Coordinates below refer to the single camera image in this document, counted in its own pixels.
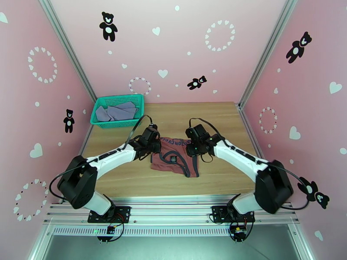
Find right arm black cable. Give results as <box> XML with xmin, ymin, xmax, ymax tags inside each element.
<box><xmin>189</xmin><ymin>117</ymin><xmax>311</xmax><ymax>211</ymax></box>

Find aluminium mounting rail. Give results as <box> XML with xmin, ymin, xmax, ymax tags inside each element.
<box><xmin>43</xmin><ymin>195</ymin><xmax>301</xmax><ymax>226</ymax></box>

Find grey blue garment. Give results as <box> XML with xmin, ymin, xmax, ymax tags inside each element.
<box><xmin>95</xmin><ymin>102</ymin><xmax>137</xmax><ymax>122</ymax></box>

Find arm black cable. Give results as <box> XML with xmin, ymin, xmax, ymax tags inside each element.
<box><xmin>49</xmin><ymin>114</ymin><xmax>158</xmax><ymax>200</ymax></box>
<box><xmin>189</xmin><ymin>117</ymin><xmax>311</xmax><ymax>211</ymax></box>

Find perforated metal strip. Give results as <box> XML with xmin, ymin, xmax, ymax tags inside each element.
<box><xmin>51</xmin><ymin>225</ymin><xmax>293</xmax><ymax>237</ymax></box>

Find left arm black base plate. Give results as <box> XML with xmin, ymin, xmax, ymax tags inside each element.
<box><xmin>87</xmin><ymin>205</ymin><xmax>131</xmax><ymax>224</ymax></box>

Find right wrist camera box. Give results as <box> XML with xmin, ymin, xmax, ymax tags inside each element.
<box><xmin>185</xmin><ymin>124</ymin><xmax>210</xmax><ymax>143</ymax></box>

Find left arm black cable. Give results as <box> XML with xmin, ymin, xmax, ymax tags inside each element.
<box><xmin>49</xmin><ymin>114</ymin><xmax>158</xmax><ymax>200</ymax></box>

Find black double bear wall sticker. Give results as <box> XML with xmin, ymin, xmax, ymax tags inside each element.
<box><xmin>297</xmin><ymin>176</ymin><xmax>331</xmax><ymax>210</ymax></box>

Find teal plastic laundry basket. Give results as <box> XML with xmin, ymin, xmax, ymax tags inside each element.
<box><xmin>90</xmin><ymin>94</ymin><xmax>144</xmax><ymax>129</ymax></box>

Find rust red tank top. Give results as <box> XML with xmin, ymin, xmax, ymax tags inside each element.
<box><xmin>150</xmin><ymin>136</ymin><xmax>200</xmax><ymax>179</ymax></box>

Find black yellow connector module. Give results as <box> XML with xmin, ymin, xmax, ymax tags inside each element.
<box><xmin>230</xmin><ymin>226</ymin><xmax>248</xmax><ymax>242</ymax></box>

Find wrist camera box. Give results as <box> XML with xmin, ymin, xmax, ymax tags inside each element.
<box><xmin>142</xmin><ymin>127</ymin><xmax>160</xmax><ymax>143</ymax></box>
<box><xmin>185</xmin><ymin>124</ymin><xmax>210</xmax><ymax>143</ymax></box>

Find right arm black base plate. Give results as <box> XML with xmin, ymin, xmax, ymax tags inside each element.
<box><xmin>211</xmin><ymin>205</ymin><xmax>256</xmax><ymax>224</ymax></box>

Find aluminium frame post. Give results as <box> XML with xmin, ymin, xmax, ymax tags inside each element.
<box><xmin>36</xmin><ymin>0</ymin><xmax>101</xmax><ymax>110</ymax></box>
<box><xmin>238</xmin><ymin>0</ymin><xmax>300</xmax><ymax>108</ymax></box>

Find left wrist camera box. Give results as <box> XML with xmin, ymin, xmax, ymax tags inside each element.
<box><xmin>142</xmin><ymin>127</ymin><xmax>160</xmax><ymax>143</ymax></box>

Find black base power cable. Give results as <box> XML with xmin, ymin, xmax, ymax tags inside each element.
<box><xmin>229</xmin><ymin>209</ymin><xmax>257</xmax><ymax>244</ymax></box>
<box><xmin>97</xmin><ymin>213</ymin><xmax>125</xmax><ymax>244</ymax></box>

